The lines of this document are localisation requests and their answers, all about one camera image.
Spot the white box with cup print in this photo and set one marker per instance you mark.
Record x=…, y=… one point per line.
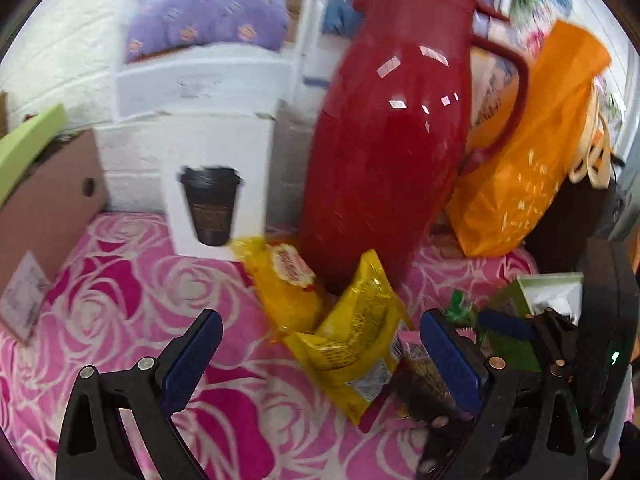
x=250, y=185

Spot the brown label bread packet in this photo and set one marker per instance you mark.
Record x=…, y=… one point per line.
x=422, y=375

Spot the brown cardboard box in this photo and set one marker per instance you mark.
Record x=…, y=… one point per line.
x=45, y=210

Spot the light green box lid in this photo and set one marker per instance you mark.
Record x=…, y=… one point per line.
x=25, y=145

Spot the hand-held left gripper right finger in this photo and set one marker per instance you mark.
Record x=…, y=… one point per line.
x=450, y=365

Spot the purple bedding wall poster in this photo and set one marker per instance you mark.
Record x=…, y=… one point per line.
x=200, y=10

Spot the orange tote bag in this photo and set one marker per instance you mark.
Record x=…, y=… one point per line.
x=525, y=185

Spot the green red candy packet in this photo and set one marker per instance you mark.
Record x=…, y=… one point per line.
x=457, y=310

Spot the red thermos jug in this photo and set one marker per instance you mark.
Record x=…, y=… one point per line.
x=380, y=160

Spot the pink floral blanket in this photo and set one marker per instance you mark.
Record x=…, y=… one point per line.
x=125, y=285

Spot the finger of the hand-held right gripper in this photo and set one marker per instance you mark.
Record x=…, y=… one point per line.
x=445, y=447
x=505, y=324

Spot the yellow packet with red logo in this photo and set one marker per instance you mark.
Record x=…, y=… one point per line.
x=285, y=295

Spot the green box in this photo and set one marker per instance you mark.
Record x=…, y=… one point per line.
x=515, y=355

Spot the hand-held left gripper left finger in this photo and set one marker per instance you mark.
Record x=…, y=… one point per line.
x=195, y=355

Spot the yellow snack packet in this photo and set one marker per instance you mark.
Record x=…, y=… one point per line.
x=350, y=340

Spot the black speaker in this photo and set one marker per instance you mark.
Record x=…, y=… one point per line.
x=560, y=240

